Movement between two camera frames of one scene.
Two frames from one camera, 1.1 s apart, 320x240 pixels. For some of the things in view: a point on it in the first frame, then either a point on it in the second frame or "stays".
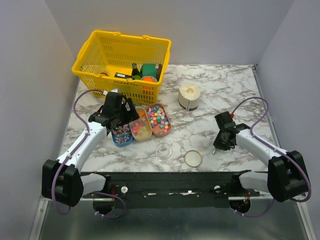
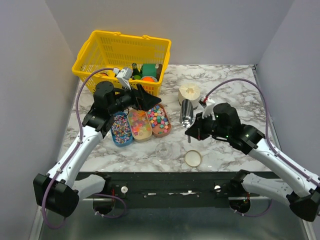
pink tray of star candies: [160, 123] stays
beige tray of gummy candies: [141, 128] stays
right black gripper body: [220, 141] → [206, 126]
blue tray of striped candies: [122, 135] stays
